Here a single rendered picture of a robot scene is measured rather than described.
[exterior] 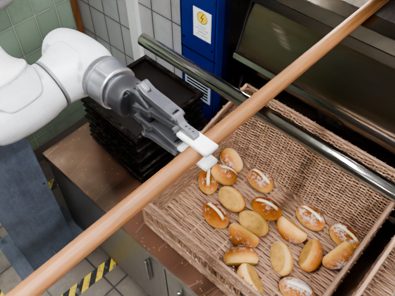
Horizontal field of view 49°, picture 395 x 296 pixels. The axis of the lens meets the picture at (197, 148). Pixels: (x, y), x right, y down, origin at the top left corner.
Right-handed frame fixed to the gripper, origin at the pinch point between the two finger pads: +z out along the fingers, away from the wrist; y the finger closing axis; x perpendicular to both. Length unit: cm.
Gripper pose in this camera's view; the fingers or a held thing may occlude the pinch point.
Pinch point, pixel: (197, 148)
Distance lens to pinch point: 73.4
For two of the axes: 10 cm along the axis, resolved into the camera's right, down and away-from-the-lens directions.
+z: 7.2, 5.4, -4.4
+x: -6.9, 5.6, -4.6
